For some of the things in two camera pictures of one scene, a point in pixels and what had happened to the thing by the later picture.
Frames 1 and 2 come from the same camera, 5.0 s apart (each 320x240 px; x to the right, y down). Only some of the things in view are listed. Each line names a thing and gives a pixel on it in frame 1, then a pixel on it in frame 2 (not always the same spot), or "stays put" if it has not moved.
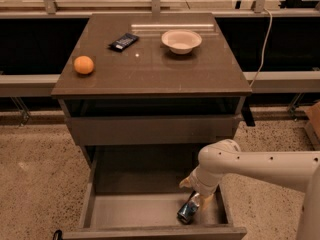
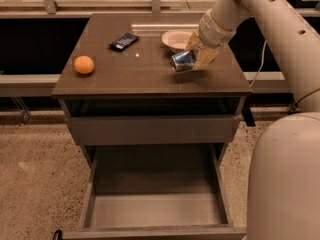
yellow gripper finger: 186,183 → 195,42
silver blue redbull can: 186,212 → 183,61
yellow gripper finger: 205,201 → 204,57
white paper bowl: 181,41 stays put
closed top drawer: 157,130 stays put
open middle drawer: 134,192 stays put
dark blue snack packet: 123,41 stays put
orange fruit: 83,65 stays put
